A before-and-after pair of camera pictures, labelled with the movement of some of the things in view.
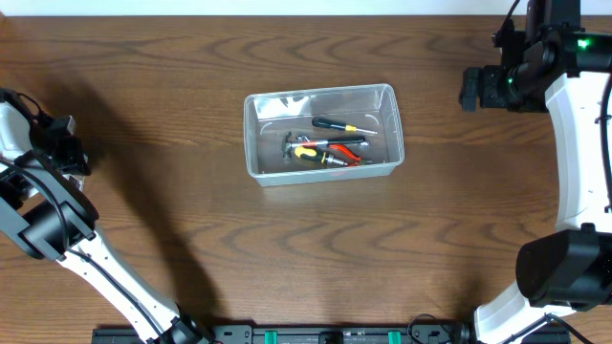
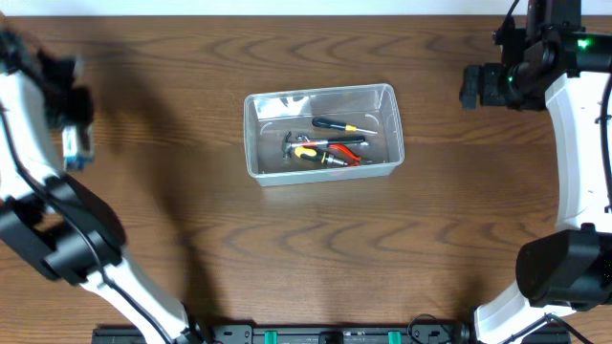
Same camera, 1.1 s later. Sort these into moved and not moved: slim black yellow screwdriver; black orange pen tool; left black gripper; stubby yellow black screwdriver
Moved: left black gripper
Not moved: black orange pen tool; slim black yellow screwdriver; stubby yellow black screwdriver
